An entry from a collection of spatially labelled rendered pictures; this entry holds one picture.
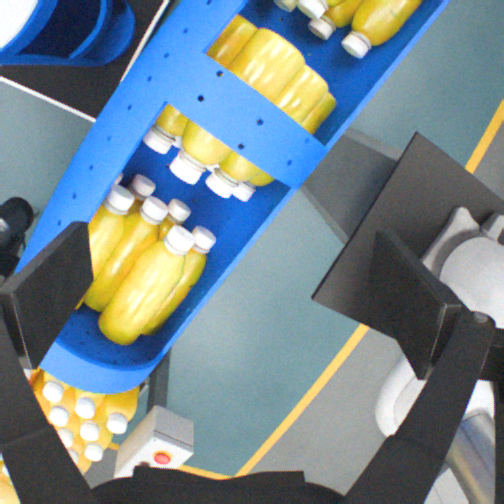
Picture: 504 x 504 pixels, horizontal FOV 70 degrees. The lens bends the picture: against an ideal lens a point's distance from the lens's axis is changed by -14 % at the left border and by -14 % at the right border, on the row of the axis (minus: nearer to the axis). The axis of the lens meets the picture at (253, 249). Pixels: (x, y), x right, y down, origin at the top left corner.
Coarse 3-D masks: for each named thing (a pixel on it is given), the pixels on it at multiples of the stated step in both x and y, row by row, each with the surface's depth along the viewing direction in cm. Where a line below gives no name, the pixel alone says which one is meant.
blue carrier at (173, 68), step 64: (192, 0) 42; (256, 0) 58; (448, 0) 47; (192, 64) 40; (320, 64) 63; (384, 64) 54; (128, 128) 43; (256, 128) 42; (320, 128) 60; (64, 192) 48; (192, 192) 71; (256, 192) 66; (128, 384) 59
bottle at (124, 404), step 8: (128, 392) 80; (136, 392) 83; (112, 400) 78; (120, 400) 78; (128, 400) 79; (136, 400) 81; (112, 408) 76; (120, 408) 77; (128, 408) 78; (136, 408) 81; (128, 416) 77
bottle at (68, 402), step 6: (72, 390) 78; (66, 396) 76; (72, 396) 77; (54, 402) 74; (60, 402) 74; (66, 402) 75; (72, 402) 76; (60, 408) 74; (66, 408) 75; (72, 408) 76
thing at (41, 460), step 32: (0, 320) 10; (0, 352) 9; (0, 384) 8; (0, 416) 7; (32, 416) 7; (0, 448) 6; (32, 448) 6; (64, 448) 6; (32, 480) 5; (64, 480) 5
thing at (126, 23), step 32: (64, 0) 108; (96, 0) 120; (32, 32) 54; (64, 32) 123; (96, 32) 87; (128, 32) 126; (0, 64) 62; (32, 64) 79; (64, 64) 96; (96, 64) 121
